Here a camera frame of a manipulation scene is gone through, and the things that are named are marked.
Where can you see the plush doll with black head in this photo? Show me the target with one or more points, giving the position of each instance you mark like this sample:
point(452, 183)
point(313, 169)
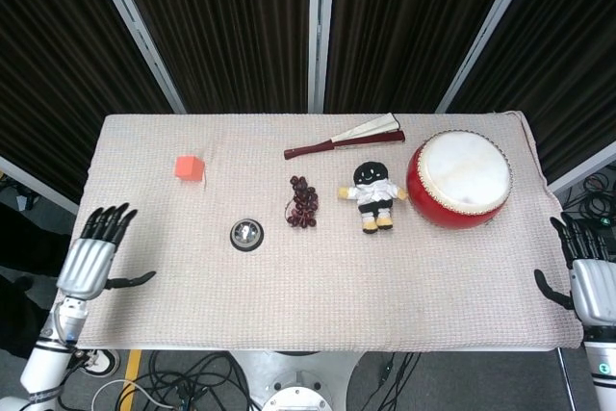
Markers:
point(371, 197)

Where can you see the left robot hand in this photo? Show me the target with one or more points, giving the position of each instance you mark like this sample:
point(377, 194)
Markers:
point(86, 257)

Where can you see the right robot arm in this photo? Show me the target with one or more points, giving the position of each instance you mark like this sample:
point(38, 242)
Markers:
point(601, 367)

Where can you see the dark folding screen panel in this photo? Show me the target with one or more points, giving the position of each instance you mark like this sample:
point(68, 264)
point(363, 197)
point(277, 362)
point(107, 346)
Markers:
point(423, 26)
point(72, 45)
point(544, 55)
point(212, 26)

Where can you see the red drum with white skin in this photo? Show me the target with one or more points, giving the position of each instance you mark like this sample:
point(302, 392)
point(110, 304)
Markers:
point(459, 180)

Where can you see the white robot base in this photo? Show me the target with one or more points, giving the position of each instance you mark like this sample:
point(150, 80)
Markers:
point(293, 379)

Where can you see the orange cube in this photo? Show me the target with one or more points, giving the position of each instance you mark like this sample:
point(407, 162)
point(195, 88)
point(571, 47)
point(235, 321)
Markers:
point(187, 168)

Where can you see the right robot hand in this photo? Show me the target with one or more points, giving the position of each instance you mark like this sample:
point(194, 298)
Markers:
point(584, 257)

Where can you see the beige woven tablecloth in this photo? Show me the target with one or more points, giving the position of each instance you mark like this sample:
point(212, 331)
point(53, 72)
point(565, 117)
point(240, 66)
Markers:
point(308, 286)

